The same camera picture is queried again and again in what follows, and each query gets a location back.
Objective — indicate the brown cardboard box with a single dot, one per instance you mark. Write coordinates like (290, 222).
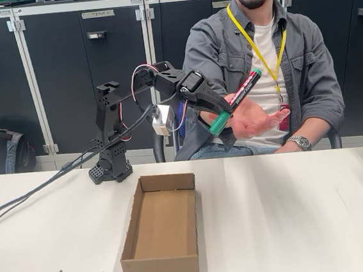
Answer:
(168, 266)

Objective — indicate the grey tape team label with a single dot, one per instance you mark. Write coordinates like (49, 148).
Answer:
(222, 4)
(98, 14)

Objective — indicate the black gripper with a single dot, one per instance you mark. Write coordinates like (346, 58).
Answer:
(204, 97)

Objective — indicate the man in grey jacket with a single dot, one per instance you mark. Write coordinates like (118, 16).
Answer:
(306, 66)

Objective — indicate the person's left forearm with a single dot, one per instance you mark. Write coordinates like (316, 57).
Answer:
(310, 133)

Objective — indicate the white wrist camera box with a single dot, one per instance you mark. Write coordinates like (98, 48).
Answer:
(163, 120)

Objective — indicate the green marker with red label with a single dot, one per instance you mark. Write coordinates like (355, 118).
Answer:
(244, 89)

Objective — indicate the person's right hand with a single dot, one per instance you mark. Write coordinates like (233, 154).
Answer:
(254, 119)

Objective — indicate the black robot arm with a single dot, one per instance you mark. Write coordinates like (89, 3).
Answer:
(107, 117)

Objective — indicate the red badge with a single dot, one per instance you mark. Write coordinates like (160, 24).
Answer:
(286, 124)

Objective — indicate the grey metal hinge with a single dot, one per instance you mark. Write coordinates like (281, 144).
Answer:
(287, 1)
(145, 14)
(16, 25)
(51, 148)

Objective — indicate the black and grey backpack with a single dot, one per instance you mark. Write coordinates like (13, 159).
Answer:
(9, 152)

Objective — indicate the silver wristwatch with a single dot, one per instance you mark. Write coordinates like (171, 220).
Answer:
(302, 143)

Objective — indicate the black office chair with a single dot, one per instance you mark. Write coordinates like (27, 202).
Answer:
(158, 148)

